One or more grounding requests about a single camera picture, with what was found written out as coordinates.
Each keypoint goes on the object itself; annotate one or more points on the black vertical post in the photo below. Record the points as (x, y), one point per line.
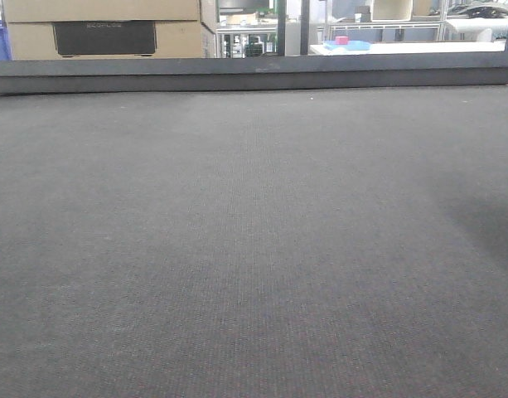
(281, 8)
(304, 28)

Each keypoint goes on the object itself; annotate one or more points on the light blue tray on table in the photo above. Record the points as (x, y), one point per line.
(357, 45)

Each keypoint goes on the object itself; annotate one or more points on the pink block on table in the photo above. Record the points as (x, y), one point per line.
(342, 40)

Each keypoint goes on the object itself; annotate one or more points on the upper cardboard box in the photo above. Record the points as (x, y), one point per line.
(17, 11)

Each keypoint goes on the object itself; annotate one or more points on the aluminium frame shelf rack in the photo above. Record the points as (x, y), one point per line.
(352, 19)

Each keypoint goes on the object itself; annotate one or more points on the beige open box on shelf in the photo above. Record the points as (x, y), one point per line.
(391, 10)

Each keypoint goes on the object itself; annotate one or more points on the white background table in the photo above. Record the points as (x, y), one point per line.
(409, 48)

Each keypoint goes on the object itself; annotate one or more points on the lower cardboard box black label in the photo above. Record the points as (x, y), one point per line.
(110, 40)

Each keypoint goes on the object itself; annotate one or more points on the dark conveyor side rail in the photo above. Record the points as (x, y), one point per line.
(253, 74)

